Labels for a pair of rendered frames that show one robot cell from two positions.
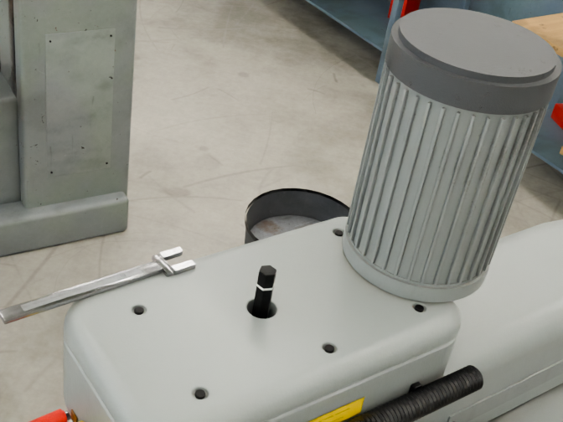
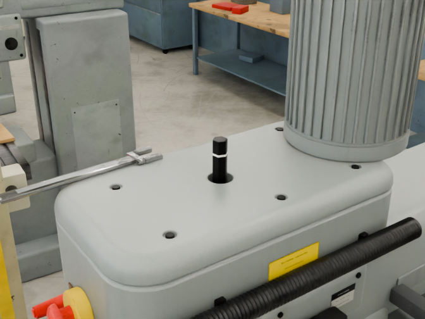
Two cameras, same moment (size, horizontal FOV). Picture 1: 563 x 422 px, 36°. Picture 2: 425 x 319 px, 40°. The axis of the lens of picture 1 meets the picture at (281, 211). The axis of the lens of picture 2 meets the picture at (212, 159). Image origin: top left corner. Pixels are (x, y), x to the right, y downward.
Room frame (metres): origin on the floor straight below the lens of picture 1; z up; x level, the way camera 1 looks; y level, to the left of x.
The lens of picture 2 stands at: (0.05, -0.06, 2.28)
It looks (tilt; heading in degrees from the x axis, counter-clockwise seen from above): 26 degrees down; 5
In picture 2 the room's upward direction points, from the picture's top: straight up
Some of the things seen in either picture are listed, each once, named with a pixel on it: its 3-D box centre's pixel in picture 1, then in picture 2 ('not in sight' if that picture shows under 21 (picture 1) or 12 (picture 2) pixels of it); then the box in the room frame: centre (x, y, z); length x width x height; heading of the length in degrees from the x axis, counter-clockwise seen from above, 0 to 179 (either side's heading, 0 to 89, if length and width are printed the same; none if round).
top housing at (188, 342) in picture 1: (263, 351); (227, 221); (0.79, -0.01, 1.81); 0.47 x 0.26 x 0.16; 130
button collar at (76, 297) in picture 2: not in sight; (78, 310); (0.64, 0.18, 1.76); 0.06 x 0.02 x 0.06; 40
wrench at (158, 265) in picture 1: (100, 285); (83, 173); (0.77, 0.20, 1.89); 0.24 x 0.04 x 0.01; 132
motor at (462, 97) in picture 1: (442, 156); (354, 40); (0.94, -0.19, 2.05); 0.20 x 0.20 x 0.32
